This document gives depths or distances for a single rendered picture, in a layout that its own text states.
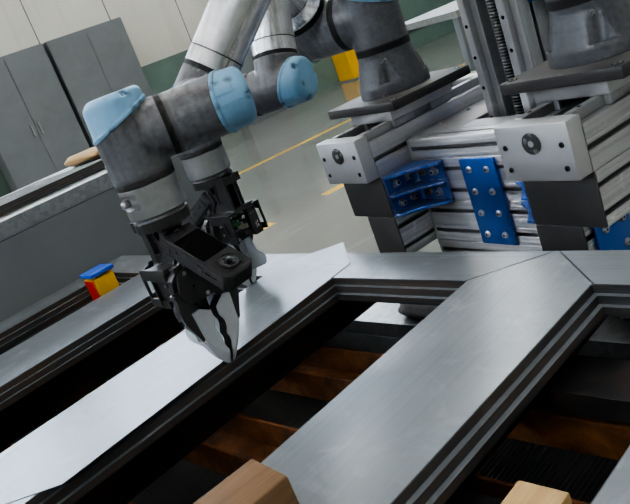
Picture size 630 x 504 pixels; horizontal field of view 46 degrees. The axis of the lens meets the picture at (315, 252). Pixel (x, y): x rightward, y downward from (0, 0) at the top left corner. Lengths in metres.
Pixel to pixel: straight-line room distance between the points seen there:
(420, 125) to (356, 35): 0.22
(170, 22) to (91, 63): 1.63
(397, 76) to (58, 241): 0.92
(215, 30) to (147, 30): 9.84
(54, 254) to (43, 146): 7.69
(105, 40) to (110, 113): 9.09
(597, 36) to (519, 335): 0.53
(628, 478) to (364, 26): 1.12
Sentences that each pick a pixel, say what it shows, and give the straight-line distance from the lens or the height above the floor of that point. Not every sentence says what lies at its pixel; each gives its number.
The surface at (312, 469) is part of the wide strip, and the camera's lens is 0.76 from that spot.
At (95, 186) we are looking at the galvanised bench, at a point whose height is 1.03.
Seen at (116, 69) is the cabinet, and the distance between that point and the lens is 9.96.
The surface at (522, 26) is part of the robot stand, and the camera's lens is 1.43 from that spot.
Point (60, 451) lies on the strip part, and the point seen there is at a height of 0.85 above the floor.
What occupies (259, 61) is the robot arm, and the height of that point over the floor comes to 1.20.
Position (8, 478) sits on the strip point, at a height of 0.85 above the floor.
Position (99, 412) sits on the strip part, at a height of 0.85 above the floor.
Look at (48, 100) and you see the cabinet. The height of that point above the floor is 1.31.
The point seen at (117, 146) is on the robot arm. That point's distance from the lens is 0.89.
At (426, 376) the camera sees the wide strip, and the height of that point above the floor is 0.85.
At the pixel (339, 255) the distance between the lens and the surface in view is 1.30.
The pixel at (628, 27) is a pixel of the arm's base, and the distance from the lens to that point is 1.22.
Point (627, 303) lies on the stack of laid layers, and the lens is 0.93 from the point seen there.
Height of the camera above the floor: 1.25
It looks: 17 degrees down
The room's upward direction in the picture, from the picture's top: 21 degrees counter-clockwise
